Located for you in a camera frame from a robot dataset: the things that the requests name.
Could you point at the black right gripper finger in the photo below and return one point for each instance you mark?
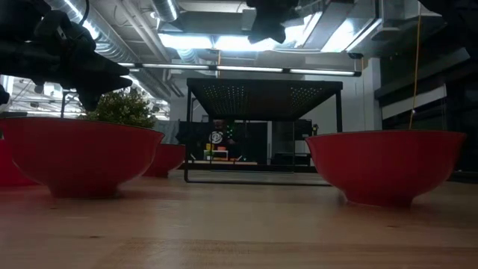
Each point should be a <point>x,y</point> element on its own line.
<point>278,30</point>
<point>260,30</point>

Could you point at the small yellow box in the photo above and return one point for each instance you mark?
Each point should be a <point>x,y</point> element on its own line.
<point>208,147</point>

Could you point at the black aluminium table frame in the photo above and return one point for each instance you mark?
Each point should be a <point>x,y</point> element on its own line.
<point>261,169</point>

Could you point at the long LED light bar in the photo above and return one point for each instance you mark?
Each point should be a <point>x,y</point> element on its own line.
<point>246,68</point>

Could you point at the red bowl with floral inside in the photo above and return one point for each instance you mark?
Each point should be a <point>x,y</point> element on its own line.
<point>384,168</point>
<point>11,168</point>
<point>82,157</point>
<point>170,158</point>

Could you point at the person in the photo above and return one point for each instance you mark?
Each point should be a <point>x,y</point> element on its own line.
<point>217,137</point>

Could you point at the green potted plant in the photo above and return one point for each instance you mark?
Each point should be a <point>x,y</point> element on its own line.
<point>123,108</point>

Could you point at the black partition panel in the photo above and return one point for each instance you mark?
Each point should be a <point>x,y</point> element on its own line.
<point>254,142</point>

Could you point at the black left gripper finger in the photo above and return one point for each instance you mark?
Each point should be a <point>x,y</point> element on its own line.
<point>110,69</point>
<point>104,84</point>

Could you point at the large silver ductwork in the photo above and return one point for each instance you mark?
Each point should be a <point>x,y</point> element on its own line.
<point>336,26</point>

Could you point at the small black monitor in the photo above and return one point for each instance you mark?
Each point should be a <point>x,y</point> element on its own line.
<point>303,129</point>

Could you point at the grey cloth cover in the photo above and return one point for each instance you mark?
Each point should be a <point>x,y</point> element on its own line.
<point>168,130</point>

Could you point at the black perforated metal rack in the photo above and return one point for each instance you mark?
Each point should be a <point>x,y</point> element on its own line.
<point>261,97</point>

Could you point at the silver spiral ventilation duct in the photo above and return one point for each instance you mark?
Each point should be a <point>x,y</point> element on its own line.
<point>108,43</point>

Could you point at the small white table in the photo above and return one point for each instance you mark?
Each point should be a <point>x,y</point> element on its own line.
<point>218,154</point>

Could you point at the black metal stand frame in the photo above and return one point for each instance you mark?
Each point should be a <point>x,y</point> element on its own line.
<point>63,104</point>

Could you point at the small round silver duct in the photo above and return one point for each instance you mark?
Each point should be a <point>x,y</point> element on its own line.
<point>166,9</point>

